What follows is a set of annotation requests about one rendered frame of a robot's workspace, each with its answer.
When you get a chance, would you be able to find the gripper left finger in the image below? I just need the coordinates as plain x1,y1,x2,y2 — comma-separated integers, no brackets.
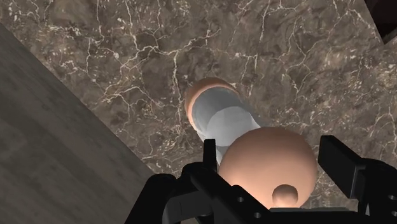
124,138,274,224

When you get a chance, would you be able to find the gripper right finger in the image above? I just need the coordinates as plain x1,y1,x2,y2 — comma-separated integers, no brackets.
317,134,397,224

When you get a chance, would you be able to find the peach cup with white inside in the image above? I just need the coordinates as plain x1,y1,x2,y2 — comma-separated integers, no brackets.
184,77,262,165

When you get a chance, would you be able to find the peach round lid with knob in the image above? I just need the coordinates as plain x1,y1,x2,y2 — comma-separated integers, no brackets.
218,126,318,209

